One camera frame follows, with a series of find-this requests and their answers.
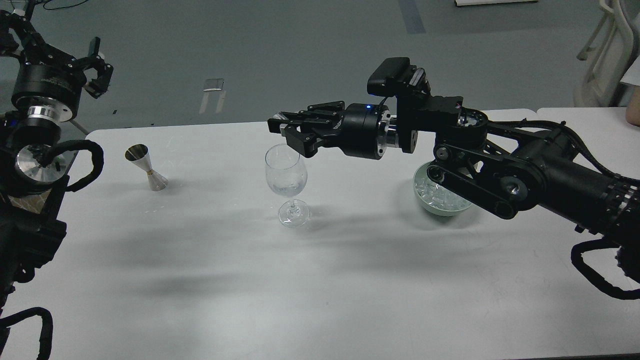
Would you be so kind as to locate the clear wine glass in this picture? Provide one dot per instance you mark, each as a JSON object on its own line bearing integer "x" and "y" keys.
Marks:
{"x": 286, "y": 176}

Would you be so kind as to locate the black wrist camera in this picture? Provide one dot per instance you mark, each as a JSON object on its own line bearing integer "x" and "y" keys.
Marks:
{"x": 395, "y": 76}

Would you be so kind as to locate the clear ice cubes pile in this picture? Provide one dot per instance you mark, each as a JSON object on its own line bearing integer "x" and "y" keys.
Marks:
{"x": 438, "y": 197}

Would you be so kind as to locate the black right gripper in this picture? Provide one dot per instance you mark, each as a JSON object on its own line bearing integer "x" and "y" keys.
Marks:
{"x": 358, "y": 130}

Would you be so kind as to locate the person's bare forearm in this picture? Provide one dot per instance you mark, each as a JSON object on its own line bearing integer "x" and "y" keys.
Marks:
{"x": 632, "y": 113}

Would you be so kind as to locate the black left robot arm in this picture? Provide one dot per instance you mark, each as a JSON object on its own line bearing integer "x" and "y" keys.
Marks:
{"x": 37, "y": 168}

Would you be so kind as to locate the white plastic chair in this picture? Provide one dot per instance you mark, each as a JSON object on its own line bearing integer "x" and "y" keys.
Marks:
{"x": 609, "y": 52}

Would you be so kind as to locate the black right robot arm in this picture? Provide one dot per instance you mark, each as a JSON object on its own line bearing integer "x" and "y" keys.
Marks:
{"x": 504, "y": 167}

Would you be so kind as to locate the green bowl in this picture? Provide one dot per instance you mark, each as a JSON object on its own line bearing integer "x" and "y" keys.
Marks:
{"x": 422, "y": 172}

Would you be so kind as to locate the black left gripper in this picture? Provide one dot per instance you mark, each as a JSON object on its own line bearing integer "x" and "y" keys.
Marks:
{"x": 38, "y": 83}

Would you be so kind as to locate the steel cocktail jigger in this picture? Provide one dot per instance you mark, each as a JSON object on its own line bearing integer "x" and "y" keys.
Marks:
{"x": 139, "y": 156}

